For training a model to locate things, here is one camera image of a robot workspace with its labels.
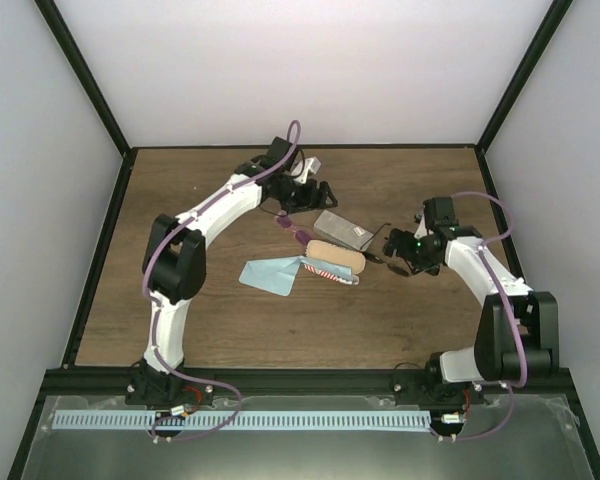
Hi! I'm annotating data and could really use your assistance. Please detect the pink transparent sunglasses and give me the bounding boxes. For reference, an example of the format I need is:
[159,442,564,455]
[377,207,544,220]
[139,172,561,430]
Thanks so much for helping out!
[275,211,312,246]

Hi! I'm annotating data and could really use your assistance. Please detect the beige glasses case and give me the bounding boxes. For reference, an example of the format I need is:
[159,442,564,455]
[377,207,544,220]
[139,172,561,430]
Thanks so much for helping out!
[302,240,366,286]

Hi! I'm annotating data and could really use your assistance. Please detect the light blue cleaning cloth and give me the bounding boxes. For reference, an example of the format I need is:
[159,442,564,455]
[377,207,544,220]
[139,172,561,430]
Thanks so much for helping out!
[239,256,301,297]

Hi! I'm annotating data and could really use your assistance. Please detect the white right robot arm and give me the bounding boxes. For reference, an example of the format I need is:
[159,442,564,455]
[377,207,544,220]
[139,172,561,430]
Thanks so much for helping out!
[383,226,559,403]

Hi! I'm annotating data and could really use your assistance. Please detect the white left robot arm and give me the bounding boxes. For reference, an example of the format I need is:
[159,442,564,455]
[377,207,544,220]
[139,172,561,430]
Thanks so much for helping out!
[142,156,338,404]

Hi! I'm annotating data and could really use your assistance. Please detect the grey hard glasses case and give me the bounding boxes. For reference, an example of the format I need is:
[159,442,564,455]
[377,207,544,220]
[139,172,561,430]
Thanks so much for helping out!
[313,210,373,251]

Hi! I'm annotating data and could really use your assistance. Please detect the black thin-frame sunglasses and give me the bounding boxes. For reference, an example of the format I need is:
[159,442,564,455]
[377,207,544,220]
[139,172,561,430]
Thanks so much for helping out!
[360,222,411,278]

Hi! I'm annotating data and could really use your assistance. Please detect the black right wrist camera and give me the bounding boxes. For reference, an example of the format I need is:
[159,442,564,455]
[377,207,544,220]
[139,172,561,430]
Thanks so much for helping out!
[423,196,459,231]

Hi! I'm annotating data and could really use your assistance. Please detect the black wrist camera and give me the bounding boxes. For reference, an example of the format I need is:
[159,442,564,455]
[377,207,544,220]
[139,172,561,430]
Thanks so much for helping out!
[260,136,298,172]
[423,196,459,231]

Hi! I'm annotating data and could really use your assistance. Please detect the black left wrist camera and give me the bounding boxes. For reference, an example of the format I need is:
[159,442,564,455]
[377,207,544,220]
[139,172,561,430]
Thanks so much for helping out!
[260,136,298,172]

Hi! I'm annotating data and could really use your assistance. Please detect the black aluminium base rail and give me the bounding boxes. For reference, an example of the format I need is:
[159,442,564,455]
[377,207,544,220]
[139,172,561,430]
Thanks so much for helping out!
[42,367,574,406]

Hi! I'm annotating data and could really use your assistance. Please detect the light blue slotted cable duct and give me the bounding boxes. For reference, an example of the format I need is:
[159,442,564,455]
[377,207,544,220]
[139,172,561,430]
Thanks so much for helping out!
[51,410,431,432]

